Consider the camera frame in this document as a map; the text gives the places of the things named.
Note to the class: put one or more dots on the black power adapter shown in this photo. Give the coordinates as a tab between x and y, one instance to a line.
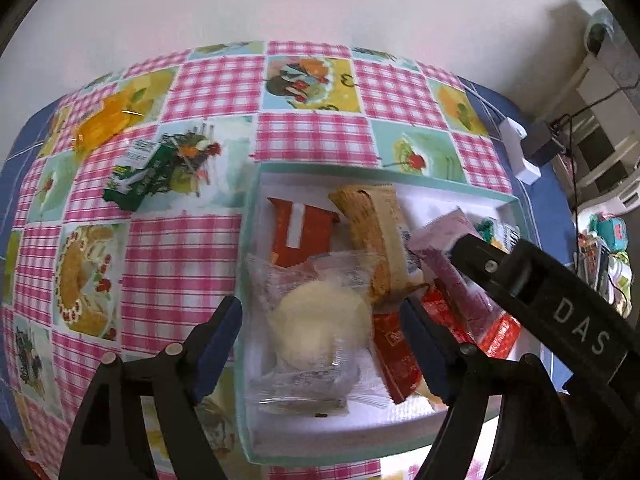
542	142

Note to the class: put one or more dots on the pile of colourful toys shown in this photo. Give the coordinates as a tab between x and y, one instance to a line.
605	255

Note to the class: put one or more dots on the orange translucent snack packet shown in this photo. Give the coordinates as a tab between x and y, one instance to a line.
102	125

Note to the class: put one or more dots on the white bun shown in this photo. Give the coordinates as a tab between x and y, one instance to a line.
320	320

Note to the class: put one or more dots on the white shelf unit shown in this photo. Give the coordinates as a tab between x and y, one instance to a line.
600	155

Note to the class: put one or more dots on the teal and white cardboard box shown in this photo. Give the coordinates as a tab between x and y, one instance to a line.
350	427

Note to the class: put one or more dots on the checkered picture tablecloth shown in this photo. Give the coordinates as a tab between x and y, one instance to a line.
550	195

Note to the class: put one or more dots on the tan biscuit packet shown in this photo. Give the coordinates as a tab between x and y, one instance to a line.
375	225

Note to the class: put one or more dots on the green and white snack packet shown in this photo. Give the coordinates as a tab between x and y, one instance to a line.
500	232

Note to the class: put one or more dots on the grey green round object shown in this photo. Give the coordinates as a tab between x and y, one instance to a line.
597	30

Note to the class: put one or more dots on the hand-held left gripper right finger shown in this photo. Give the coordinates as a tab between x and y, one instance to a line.
430	355

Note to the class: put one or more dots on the white power strip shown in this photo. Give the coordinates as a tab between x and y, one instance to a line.
517	152

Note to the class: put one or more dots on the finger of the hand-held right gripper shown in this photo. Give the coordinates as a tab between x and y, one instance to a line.
510	275

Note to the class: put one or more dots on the pink snack packet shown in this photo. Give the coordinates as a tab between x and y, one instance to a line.
442	237

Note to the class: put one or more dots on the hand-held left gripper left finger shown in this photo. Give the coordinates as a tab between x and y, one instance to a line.
220	345

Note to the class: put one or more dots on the dark green snack packet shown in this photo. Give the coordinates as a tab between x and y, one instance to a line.
140	175

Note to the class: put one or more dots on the red orange patterned snack packet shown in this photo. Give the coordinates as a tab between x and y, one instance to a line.
500	337

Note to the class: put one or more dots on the pink checked printed tablecloth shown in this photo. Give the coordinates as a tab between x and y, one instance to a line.
200	240

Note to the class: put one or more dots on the red snack packet white stripe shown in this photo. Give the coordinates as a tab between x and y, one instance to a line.
300	230

